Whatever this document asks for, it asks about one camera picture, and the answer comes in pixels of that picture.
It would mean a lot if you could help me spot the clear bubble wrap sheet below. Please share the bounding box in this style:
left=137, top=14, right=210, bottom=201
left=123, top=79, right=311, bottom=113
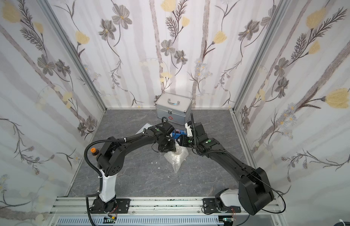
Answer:
left=164, top=143, right=189, bottom=173

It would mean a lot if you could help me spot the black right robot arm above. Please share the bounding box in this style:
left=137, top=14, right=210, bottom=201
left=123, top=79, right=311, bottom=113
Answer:
left=177, top=121, right=274, bottom=216

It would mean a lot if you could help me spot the blue tape dispenser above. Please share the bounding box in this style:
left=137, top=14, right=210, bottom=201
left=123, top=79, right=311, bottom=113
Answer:
left=171, top=129, right=187, bottom=140

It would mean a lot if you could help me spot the white plastic pouch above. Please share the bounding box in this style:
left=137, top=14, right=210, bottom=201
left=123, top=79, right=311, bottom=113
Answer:
left=136, top=123, right=152, bottom=134

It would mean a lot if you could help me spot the silver aluminium first-aid case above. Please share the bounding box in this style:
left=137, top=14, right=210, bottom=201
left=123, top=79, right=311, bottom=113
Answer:
left=155, top=93, right=192, bottom=125

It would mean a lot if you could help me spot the small orange-capped brown bottle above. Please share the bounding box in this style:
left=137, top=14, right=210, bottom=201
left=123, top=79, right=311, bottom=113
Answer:
left=90, top=147, right=100, bottom=156

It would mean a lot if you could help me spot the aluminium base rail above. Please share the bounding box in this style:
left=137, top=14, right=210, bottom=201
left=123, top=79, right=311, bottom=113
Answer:
left=44, top=197, right=286, bottom=226

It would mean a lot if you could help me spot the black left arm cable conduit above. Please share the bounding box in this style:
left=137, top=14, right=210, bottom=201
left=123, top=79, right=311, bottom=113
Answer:
left=83, top=135, right=144, bottom=226

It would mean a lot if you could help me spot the white slotted cable duct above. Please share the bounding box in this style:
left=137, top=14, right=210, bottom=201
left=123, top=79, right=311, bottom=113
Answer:
left=56, top=215, right=225, bottom=226

